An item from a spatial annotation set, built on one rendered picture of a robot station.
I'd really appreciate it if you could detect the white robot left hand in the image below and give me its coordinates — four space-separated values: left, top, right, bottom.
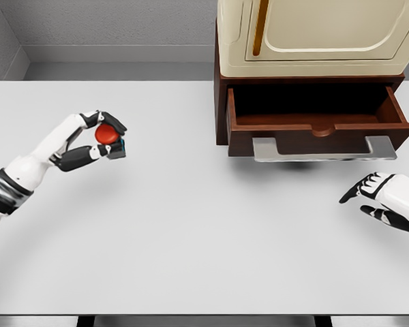
40 109 128 173

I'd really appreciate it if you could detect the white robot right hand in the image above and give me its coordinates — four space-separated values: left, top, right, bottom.
338 172 409 236

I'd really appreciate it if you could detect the red button switch black base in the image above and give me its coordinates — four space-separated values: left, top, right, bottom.
94 123 127 160

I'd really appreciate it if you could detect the brown wooden drawer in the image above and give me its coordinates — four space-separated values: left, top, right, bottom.
226 83 409 158

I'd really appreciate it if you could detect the brown wooden cabinet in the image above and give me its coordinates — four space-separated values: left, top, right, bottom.
213 44 406 146

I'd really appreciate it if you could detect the silver drawer handle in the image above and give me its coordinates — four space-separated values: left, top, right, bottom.
252 135 398 163

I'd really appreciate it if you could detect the amber appliance door handle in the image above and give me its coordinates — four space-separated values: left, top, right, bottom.
252 0 270 57

